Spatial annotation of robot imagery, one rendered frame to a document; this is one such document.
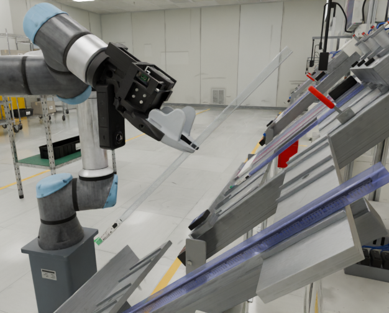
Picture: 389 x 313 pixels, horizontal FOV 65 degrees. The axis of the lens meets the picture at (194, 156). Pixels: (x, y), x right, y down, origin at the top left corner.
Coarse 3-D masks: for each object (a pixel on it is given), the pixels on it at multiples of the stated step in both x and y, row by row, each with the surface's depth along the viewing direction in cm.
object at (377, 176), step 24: (384, 168) 20; (336, 192) 22; (360, 192) 21; (288, 216) 24; (312, 216) 22; (264, 240) 24; (216, 264) 26; (168, 288) 30; (192, 288) 28; (144, 312) 31
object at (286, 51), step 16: (288, 48) 40; (272, 64) 41; (256, 80) 43; (240, 96) 44; (224, 112) 45; (208, 128) 47; (192, 144) 49; (176, 160) 50; (160, 176) 52; (144, 192) 54; (128, 208) 56; (96, 240) 61
